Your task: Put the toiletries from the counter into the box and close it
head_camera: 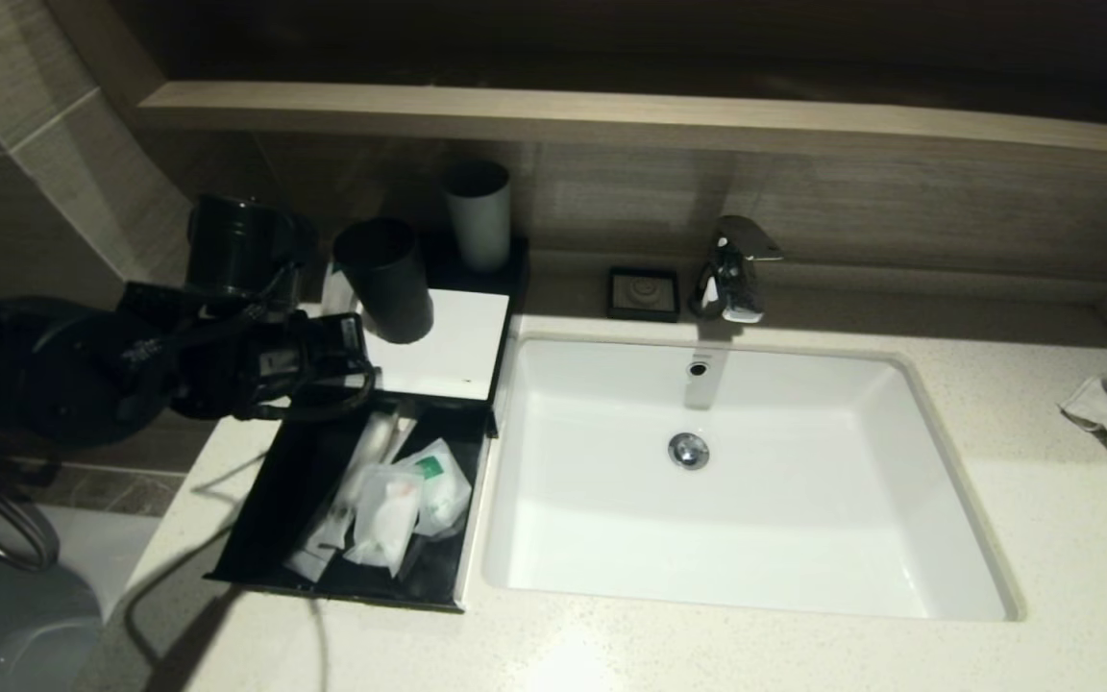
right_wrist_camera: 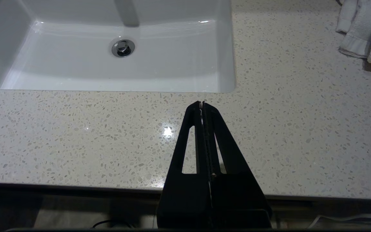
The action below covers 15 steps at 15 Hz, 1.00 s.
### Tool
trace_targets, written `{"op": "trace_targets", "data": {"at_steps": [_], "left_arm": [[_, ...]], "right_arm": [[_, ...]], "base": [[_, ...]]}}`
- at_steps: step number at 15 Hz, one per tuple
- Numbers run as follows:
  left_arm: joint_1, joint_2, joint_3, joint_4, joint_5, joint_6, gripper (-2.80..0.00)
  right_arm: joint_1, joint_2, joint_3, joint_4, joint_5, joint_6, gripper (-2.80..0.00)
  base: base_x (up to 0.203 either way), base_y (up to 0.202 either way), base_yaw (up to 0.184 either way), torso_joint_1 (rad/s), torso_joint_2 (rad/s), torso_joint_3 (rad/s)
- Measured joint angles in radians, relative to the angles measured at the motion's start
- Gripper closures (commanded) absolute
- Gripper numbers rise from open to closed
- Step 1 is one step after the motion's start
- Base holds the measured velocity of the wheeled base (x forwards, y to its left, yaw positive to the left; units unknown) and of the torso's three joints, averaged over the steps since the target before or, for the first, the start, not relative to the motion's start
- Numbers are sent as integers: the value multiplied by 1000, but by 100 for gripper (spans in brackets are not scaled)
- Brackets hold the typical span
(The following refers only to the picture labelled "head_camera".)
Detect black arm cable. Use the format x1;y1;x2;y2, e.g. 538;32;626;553
246;341;381;424

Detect white bathtub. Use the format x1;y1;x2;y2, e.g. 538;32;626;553
0;505;165;692

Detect black cup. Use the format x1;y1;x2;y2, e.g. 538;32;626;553
332;218;435;345

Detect chrome sink faucet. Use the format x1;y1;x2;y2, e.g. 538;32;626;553
688;215;785;325

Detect grey cup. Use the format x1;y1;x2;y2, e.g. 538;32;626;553
445;161;514;275

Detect wooden wall shelf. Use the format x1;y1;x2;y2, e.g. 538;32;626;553
140;82;1107;160

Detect chrome sink drain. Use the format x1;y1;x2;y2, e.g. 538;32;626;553
667;432;711;472

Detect long green-label toothbrush packet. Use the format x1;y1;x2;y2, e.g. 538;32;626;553
284;408;403;582

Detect small green-label white packet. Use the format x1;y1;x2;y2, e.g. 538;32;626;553
398;437;474;539

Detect metal shower hose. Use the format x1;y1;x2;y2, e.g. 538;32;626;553
0;461;62;575

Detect white rectangular sink basin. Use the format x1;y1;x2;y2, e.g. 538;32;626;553
481;332;1025;624

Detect black square soap dish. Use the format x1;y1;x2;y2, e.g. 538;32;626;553
607;267;681;323

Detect black box drawer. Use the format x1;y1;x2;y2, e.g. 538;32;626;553
208;384;499;613

